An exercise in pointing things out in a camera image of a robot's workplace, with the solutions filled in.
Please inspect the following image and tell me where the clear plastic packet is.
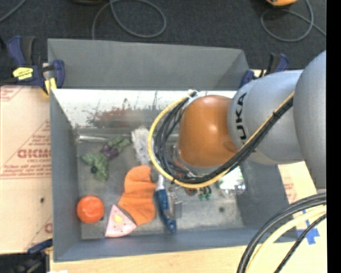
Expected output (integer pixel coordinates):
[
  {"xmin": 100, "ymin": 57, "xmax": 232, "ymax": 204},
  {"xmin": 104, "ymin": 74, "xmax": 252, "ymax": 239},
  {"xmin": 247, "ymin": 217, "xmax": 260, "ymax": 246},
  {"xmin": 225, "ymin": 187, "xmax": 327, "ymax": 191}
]
[{"xmin": 217, "ymin": 166, "xmax": 248, "ymax": 196}]

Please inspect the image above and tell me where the orange ball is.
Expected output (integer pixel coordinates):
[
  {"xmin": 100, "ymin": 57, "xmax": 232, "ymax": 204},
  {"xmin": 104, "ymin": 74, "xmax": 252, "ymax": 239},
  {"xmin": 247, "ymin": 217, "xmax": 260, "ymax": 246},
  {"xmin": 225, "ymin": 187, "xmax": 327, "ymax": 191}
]
[{"xmin": 76, "ymin": 195, "xmax": 105, "ymax": 225}]

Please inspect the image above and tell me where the blue and white handled tool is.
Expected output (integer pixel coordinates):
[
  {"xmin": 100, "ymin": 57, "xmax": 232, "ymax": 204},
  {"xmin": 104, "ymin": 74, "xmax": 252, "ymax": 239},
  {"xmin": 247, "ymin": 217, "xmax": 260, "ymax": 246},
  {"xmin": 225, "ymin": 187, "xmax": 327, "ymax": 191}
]
[{"xmin": 154, "ymin": 173, "xmax": 177, "ymax": 234}]

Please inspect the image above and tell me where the orange cloth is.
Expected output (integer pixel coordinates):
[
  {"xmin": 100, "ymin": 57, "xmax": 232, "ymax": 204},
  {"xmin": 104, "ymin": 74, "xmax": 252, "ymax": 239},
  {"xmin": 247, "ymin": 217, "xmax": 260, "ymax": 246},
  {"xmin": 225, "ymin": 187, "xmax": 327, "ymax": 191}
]
[{"xmin": 117, "ymin": 164, "xmax": 157, "ymax": 226}]

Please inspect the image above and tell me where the pink toy pizza slice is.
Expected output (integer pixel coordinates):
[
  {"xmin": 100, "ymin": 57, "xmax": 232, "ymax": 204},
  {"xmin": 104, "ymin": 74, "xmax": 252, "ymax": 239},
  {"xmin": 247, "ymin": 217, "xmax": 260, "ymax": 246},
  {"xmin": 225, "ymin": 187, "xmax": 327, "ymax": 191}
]
[{"xmin": 104, "ymin": 204, "xmax": 138, "ymax": 238}]

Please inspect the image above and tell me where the white fuzzy brush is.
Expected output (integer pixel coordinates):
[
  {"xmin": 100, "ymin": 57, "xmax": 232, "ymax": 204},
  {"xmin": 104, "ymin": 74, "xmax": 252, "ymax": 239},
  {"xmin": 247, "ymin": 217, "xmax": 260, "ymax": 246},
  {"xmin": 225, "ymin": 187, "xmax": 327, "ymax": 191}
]
[{"xmin": 130, "ymin": 127, "xmax": 153, "ymax": 167}]

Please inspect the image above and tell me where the brown cardboard board red print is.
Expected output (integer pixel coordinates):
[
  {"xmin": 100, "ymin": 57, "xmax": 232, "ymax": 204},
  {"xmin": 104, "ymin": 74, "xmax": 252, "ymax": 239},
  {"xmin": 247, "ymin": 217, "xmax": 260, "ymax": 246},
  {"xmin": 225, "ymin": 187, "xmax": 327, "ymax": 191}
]
[{"xmin": 0, "ymin": 84, "xmax": 319, "ymax": 256}]

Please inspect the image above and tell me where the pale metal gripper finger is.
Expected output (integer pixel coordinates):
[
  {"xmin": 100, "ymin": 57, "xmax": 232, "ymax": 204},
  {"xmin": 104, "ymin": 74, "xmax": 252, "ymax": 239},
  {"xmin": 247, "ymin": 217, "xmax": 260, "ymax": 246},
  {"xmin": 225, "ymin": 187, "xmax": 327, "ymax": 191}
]
[{"xmin": 172, "ymin": 193, "xmax": 184, "ymax": 220}]

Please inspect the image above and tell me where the grey metal bin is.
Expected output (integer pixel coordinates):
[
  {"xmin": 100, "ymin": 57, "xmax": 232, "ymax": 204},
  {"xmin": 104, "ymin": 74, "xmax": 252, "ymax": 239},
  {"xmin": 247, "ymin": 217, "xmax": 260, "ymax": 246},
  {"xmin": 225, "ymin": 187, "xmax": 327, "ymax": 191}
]
[{"xmin": 47, "ymin": 38, "xmax": 298, "ymax": 263}]

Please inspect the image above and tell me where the green and purple toy figure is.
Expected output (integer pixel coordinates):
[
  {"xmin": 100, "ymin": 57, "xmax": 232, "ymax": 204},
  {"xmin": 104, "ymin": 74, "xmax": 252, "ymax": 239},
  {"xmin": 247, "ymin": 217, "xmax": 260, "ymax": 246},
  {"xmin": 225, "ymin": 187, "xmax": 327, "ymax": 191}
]
[{"xmin": 81, "ymin": 135, "xmax": 131, "ymax": 183}]

